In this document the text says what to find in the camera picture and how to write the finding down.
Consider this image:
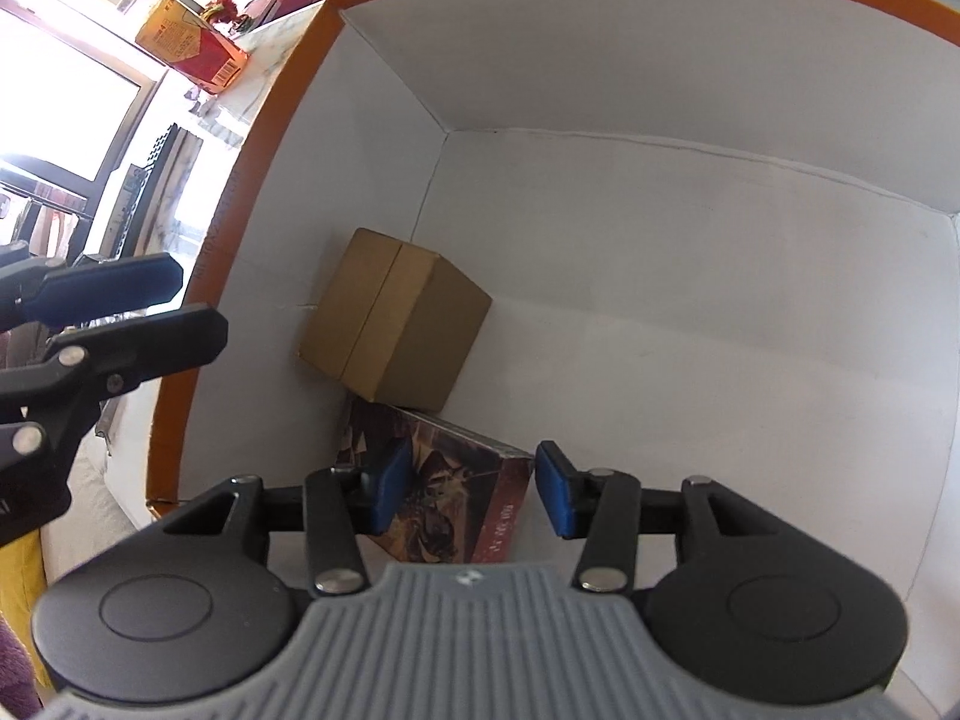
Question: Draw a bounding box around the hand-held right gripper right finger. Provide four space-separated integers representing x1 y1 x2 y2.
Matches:
534 441 788 595

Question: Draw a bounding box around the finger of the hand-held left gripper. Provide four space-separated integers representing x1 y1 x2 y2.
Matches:
0 304 230 436
0 253 185 331

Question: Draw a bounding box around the dark printed box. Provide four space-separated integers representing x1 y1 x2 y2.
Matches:
337 397 535 565

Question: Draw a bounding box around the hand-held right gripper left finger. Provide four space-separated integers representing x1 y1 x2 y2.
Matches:
161 439 415 597

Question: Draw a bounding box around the orange-rimmed white storage box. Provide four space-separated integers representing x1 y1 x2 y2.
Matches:
144 0 960 616

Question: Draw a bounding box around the purple fuzzy clothing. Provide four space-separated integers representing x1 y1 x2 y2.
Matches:
0 615 40 720

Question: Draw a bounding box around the yellow cloth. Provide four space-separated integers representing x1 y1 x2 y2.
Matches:
0 532 53 691

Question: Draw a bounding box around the black keyboard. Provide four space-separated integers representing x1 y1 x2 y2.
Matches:
101 124 185 256

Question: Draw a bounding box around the brown cardboard box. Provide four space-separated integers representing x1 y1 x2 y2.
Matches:
298 227 494 413

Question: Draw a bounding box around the red artificial flower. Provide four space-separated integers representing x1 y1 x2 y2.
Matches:
201 0 248 35

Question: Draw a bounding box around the yellow red carton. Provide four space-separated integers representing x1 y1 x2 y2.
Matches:
135 0 250 95

